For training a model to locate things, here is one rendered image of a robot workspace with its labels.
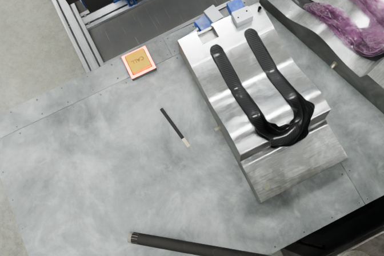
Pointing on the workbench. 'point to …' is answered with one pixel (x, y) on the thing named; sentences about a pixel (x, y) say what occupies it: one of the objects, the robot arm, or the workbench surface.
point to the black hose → (201, 250)
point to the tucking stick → (175, 127)
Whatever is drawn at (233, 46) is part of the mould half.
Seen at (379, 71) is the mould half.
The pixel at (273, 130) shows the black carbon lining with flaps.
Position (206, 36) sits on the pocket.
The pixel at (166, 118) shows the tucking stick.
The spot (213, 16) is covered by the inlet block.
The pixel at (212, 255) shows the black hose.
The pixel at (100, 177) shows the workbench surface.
